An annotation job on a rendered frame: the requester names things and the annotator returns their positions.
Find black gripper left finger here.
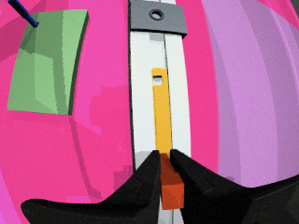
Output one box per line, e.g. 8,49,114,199
20,150,161,224

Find grey slotted aluminum rail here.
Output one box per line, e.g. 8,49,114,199
127,0,191,172

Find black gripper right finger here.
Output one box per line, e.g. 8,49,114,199
169,149,299,224

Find blue pin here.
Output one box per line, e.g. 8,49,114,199
7,0,38,27

